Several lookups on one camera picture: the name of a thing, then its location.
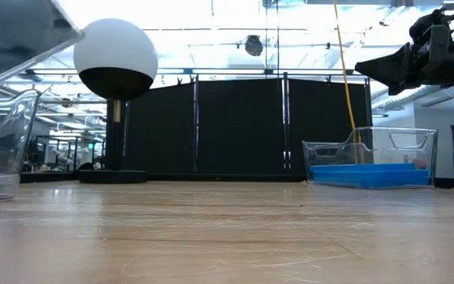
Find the blue plastic disc case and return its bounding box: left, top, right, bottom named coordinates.
left=309, top=163, right=416, bottom=172
left=312, top=176, right=432, bottom=189
left=309, top=169, right=431, bottom=178

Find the black clear jewel case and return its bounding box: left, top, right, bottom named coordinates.
left=0, top=0, right=85, bottom=92

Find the black ceiling dome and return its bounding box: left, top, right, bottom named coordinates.
left=244, top=34, right=264, bottom=57

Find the black partition screen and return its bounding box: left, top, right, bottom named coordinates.
left=125, top=73, right=373, bottom=177

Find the white globe lamp black base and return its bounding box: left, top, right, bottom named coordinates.
left=73, top=17, right=159, bottom=185

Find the yellow hanging cable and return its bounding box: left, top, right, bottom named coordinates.
left=332, top=0, right=364, bottom=165

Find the black table frame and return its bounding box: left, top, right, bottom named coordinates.
left=20, top=170, right=454, bottom=191

